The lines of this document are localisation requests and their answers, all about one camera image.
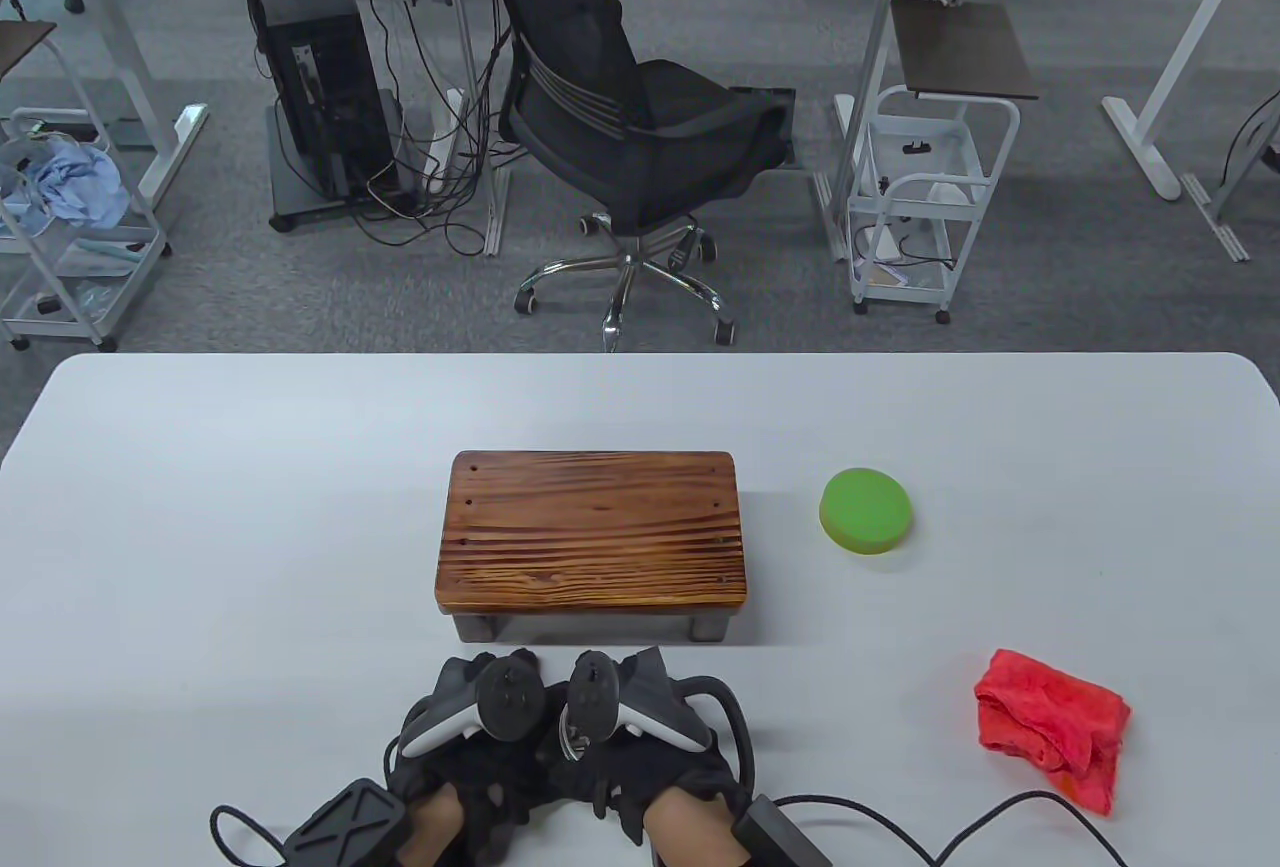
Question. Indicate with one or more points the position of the black floor box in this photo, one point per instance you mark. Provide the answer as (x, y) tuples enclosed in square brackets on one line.
[(770, 95)]

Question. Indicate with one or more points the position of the dark brown board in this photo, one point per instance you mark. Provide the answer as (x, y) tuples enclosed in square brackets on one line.
[(960, 47)]

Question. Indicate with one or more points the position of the green round sponge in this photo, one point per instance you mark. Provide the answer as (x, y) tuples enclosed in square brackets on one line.
[(865, 507)]

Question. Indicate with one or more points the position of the black mesh office chair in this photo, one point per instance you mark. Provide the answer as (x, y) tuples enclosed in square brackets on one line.
[(600, 107)]

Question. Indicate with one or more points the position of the black and white controller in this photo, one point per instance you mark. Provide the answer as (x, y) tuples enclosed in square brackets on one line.
[(595, 697), (510, 697)]

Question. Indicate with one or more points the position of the person's left hand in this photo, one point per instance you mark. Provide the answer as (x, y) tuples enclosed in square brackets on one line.
[(490, 787)]

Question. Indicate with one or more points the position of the light blue cloth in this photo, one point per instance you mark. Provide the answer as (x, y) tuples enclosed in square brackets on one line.
[(70, 187)]

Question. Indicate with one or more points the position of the grey rolling computer stand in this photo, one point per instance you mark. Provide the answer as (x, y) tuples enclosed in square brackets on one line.
[(300, 202)]

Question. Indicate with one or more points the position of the white power strip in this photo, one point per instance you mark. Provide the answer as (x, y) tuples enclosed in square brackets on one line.
[(440, 152)]

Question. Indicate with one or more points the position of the person's right hand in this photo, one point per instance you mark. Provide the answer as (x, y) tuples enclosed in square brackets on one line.
[(640, 777)]

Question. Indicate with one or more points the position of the black lattice wrist mount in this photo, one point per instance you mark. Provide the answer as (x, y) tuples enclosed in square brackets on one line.
[(345, 825)]

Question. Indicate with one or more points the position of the yellowish booklet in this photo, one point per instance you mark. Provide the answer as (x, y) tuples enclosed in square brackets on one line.
[(885, 275)]

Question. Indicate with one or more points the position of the black computer tower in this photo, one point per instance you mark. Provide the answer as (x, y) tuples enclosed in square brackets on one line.
[(330, 107)]

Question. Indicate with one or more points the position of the white paper bag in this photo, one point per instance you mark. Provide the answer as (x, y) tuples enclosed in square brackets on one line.
[(950, 192)]

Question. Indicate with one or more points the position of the black box wrist camera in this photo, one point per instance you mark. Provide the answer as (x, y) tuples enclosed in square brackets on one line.
[(780, 832)]

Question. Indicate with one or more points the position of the brown wooden stool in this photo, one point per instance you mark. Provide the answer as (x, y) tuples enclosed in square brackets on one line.
[(590, 527)]

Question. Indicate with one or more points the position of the person's left forearm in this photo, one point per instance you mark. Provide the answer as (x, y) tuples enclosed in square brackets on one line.
[(435, 827)]

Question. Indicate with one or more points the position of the red cloth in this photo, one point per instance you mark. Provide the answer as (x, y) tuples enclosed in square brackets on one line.
[(1060, 717)]

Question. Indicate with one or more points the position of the dark brown side table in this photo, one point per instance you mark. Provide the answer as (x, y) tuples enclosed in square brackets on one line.
[(20, 42)]

